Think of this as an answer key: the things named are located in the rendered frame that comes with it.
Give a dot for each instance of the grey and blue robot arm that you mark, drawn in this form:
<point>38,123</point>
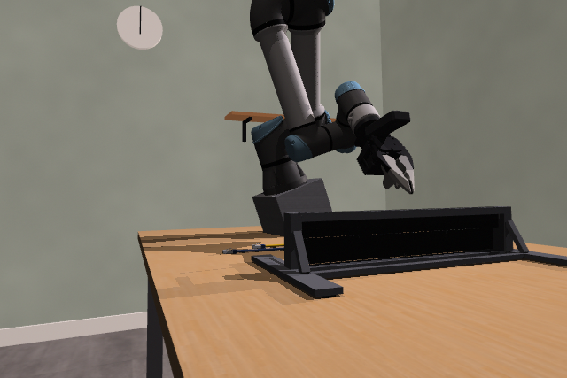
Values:
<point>307,130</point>

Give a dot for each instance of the black network port rack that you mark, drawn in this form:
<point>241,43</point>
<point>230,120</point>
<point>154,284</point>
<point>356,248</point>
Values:
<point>485,234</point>

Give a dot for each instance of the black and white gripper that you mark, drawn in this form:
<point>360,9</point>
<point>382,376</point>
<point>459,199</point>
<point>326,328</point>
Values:
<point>384,155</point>

